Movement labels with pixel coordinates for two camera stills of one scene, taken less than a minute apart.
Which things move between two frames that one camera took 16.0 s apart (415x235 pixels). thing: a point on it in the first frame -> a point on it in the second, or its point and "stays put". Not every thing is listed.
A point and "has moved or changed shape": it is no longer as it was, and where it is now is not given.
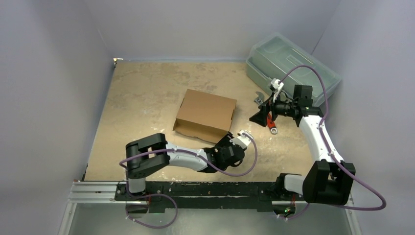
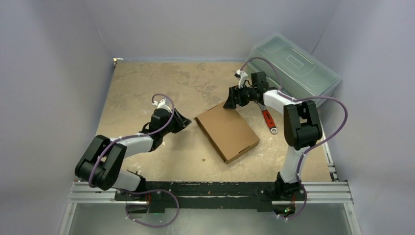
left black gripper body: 225,142 -> 174,125
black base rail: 229,196 stays put
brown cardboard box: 204,115 has moved or changed shape
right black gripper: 268,109 -> 238,96
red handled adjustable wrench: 259,100 stays put
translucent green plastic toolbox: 277,55 stays put
